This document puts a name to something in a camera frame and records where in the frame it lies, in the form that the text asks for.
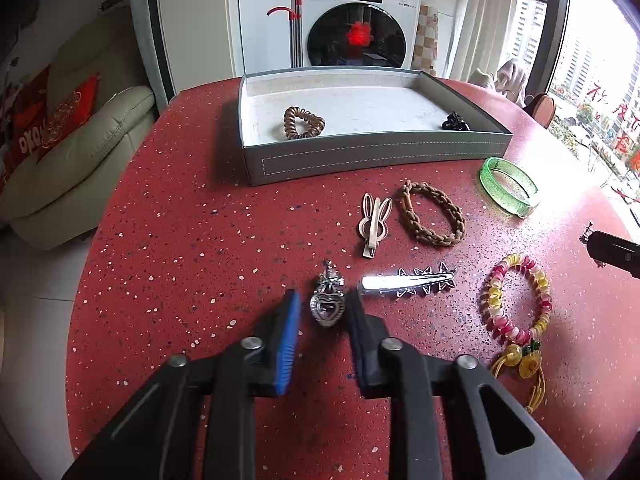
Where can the white curtain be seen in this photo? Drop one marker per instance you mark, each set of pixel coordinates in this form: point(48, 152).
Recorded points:
point(485, 20)

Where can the beige bunny hair clip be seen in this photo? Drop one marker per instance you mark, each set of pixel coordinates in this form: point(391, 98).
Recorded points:
point(371, 245)

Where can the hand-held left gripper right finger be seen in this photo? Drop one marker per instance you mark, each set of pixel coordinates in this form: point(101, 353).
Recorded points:
point(356, 340)

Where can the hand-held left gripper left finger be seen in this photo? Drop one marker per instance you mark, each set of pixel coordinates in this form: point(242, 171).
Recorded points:
point(290, 340)

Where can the silver heart crown pendant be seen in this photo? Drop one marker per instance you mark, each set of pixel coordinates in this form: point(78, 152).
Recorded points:
point(327, 310)

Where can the pale pink garment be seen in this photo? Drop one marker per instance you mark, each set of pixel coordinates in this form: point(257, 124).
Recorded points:
point(512, 80)

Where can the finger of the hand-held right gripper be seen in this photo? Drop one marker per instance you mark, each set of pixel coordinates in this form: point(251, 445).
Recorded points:
point(612, 252)

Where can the silver star hair clip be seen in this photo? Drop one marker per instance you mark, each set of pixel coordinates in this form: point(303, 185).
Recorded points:
point(385, 284)

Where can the black hair claw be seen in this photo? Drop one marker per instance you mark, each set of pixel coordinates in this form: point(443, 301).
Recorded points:
point(454, 122)

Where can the brown wooden chair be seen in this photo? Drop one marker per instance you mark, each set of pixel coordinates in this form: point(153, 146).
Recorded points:
point(542, 107)

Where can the grey tray box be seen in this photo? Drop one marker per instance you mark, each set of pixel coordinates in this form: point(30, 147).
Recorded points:
point(375, 160)

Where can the red printed cushion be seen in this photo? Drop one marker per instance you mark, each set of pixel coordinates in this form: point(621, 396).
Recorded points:
point(60, 120)

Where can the red window decals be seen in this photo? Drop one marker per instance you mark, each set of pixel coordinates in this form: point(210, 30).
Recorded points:
point(620, 115)

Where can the cream leather sofa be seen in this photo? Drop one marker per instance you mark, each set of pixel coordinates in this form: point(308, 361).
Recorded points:
point(75, 160)

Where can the green translucent bangle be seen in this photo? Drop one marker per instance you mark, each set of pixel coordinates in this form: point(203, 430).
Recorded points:
point(487, 180)

